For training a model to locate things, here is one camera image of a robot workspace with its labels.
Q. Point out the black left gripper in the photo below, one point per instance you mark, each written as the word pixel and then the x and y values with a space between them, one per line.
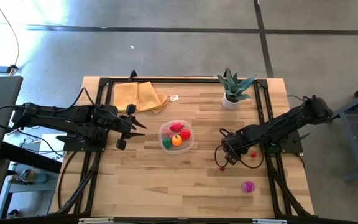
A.
pixel 124 124

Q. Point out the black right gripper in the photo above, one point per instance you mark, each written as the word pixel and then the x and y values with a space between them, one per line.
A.
pixel 233 147

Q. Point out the dark red toy cherry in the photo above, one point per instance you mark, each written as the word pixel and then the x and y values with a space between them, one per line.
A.
pixel 222 169

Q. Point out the green toy pepper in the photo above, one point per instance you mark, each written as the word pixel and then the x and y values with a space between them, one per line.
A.
pixel 167 143

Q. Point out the red toy strawberry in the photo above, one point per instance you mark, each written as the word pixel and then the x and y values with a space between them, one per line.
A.
pixel 176 127

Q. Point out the orange toy orange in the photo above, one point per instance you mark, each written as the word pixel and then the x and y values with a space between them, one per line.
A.
pixel 176 140

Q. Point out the clear plastic tupperware container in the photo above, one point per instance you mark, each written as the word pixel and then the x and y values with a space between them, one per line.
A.
pixel 188 147

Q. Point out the red toy tomato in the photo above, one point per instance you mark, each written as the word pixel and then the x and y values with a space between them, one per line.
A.
pixel 185 134

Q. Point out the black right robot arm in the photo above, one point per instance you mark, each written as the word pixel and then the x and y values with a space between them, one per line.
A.
pixel 278 127

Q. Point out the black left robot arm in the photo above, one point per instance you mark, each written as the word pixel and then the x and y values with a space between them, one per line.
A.
pixel 73 116

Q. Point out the small red toy cherry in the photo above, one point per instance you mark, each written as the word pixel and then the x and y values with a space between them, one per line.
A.
pixel 253 154

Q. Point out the snake plant in white pot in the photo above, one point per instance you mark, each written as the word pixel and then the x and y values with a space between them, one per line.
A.
pixel 230 102

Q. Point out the white paper label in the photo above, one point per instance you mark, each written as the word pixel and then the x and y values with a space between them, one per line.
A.
pixel 174 97

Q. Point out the silver aluminium profile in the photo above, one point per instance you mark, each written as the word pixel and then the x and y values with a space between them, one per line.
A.
pixel 95 220
pixel 269 221

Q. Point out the white paper sheet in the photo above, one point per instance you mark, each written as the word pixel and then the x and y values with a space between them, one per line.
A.
pixel 51 147

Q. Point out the blue metal cart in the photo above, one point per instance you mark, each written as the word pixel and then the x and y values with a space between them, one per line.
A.
pixel 353 105

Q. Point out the black aluminium table frame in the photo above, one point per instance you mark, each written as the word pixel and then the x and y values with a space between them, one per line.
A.
pixel 166 80

